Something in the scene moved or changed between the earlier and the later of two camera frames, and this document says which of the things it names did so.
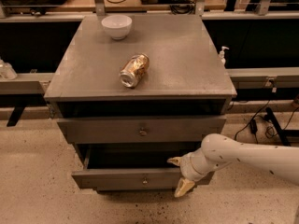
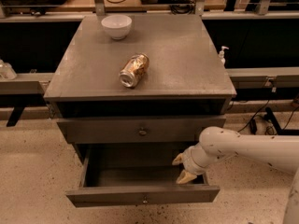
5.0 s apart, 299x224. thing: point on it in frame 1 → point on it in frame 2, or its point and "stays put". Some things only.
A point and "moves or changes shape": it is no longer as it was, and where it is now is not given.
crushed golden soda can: x=133 y=69 stays put
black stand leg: x=282 y=133 stays put
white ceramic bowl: x=117 y=26 stays put
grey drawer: x=134 y=166 moves or changes shape
